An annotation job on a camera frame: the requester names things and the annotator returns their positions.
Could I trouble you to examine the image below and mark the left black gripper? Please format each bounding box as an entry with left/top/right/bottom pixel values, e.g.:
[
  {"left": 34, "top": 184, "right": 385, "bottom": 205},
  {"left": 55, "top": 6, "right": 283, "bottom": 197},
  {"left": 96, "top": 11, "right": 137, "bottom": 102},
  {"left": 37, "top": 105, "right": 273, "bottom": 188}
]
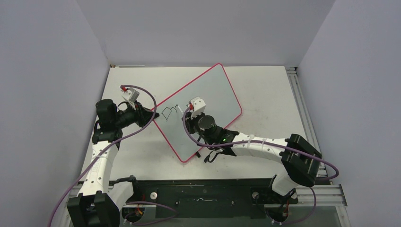
[{"left": 114, "top": 100, "right": 158, "bottom": 129}]

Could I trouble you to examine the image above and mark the pink-framed whiteboard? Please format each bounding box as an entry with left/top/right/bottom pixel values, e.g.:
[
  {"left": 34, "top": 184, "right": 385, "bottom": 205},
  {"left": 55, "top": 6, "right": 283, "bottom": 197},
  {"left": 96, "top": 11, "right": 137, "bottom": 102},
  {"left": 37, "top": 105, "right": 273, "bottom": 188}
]
[{"left": 154, "top": 63, "right": 243, "bottom": 163}]

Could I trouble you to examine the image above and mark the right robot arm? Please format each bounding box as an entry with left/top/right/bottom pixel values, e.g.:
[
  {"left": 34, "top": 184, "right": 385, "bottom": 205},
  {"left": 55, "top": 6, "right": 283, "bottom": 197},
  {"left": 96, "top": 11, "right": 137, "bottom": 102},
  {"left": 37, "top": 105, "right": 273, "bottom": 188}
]
[{"left": 182, "top": 113, "right": 322, "bottom": 202}]

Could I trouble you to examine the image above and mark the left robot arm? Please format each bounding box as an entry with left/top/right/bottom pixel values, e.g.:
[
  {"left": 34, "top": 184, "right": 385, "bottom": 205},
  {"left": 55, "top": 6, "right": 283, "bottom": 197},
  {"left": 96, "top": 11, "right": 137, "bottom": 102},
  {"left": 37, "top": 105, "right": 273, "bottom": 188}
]
[{"left": 67, "top": 99, "right": 159, "bottom": 227}]

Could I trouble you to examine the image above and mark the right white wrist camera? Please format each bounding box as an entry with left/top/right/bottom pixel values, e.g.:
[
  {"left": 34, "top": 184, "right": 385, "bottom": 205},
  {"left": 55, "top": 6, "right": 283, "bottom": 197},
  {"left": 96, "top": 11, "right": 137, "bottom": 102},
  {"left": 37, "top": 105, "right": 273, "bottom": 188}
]
[{"left": 189, "top": 96, "right": 206, "bottom": 119}]

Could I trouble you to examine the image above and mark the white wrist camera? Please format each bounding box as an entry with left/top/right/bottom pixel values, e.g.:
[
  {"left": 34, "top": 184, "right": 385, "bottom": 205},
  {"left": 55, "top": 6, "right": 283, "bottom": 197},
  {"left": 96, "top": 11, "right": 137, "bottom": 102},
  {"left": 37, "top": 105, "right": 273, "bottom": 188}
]
[
  {"left": 189, "top": 96, "right": 206, "bottom": 119},
  {"left": 122, "top": 87, "right": 139, "bottom": 103}
]

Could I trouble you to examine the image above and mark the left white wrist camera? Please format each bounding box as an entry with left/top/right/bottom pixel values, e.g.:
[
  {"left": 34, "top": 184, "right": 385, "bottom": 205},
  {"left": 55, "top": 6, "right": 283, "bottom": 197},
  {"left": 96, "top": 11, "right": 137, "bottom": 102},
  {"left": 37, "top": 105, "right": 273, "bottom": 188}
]
[{"left": 122, "top": 87, "right": 139, "bottom": 103}]

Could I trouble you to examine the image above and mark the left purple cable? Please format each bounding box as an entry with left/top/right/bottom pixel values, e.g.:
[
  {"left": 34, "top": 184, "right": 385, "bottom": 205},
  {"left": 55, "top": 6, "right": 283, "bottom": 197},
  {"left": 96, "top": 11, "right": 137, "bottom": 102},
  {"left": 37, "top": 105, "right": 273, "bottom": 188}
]
[{"left": 47, "top": 85, "right": 157, "bottom": 227}]

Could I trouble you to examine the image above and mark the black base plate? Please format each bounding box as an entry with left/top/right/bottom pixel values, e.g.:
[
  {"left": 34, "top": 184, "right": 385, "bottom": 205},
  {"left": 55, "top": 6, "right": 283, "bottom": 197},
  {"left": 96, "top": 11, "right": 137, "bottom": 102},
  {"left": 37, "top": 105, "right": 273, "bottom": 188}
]
[{"left": 122, "top": 178, "right": 298, "bottom": 224}]

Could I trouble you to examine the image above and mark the aluminium rail right side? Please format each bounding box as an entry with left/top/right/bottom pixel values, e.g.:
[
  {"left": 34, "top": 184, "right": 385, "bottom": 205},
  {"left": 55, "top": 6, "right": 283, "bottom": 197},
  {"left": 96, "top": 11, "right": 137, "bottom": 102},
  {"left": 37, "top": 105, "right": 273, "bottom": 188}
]
[{"left": 285, "top": 66, "right": 328, "bottom": 176}]

